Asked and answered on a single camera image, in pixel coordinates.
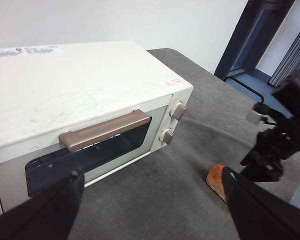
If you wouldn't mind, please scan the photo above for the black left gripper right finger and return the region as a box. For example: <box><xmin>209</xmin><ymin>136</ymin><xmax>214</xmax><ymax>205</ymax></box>
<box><xmin>221</xmin><ymin>166</ymin><xmax>300</xmax><ymax>240</ymax></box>

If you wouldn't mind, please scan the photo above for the golden brown bread roll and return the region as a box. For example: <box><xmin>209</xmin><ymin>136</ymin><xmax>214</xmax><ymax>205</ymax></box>
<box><xmin>206</xmin><ymin>163</ymin><xmax>228</xmax><ymax>203</ymax></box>

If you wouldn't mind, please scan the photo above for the red warning oven sticker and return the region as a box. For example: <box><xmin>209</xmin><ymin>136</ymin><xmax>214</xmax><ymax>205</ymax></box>
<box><xmin>163</xmin><ymin>78</ymin><xmax>184</xmax><ymax>88</ymax></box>

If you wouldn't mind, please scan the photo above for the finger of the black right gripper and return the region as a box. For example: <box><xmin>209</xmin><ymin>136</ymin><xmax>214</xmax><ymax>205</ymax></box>
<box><xmin>242</xmin><ymin>165</ymin><xmax>284</xmax><ymax>185</ymax></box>
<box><xmin>239</xmin><ymin>144</ymin><xmax>269</xmax><ymax>168</ymax></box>

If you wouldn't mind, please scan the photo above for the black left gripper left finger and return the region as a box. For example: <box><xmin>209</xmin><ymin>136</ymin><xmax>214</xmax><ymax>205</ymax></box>
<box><xmin>0</xmin><ymin>169</ymin><xmax>86</xmax><ymax>240</ymax></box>

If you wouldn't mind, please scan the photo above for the grey slatted blind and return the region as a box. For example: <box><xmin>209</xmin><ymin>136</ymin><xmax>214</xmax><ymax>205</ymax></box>
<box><xmin>268</xmin><ymin>14</ymin><xmax>300</xmax><ymax>88</ymax></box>

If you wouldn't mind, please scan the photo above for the round beige oven knob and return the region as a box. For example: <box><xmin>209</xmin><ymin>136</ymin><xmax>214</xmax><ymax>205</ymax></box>
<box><xmin>158</xmin><ymin>127</ymin><xmax>175</xmax><ymax>146</ymax></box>
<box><xmin>169</xmin><ymin>101</ymin><xmax>188</xmax><ymax>121</ymax></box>

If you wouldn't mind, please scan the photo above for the white printed oven label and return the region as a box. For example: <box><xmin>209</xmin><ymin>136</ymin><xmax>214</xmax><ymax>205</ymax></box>
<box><xmin>0</xmin><ymin>44</ymin><xmax>64</xmax><ymax>59</ymax></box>

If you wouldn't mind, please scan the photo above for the cream white toaster oven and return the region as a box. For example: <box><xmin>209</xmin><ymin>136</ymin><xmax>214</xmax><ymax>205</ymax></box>
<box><xmin>0</xmin><ymin>40</ymin><xmax>194</xmax><ymax>217</ymax></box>

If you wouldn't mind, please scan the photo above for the dark blue window frame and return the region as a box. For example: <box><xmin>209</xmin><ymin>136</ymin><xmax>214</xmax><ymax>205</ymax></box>
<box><xmin>213</xmin><ymin>0</ymin><xmax>296</xmax><ymax>83</ymax></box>

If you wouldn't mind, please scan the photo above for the black bent metal tube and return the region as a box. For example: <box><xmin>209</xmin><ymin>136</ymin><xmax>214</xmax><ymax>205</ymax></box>
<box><xmin>226</xmin><ymin>75</ymin><xmax>264</xmax><ymax>104</ymax></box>

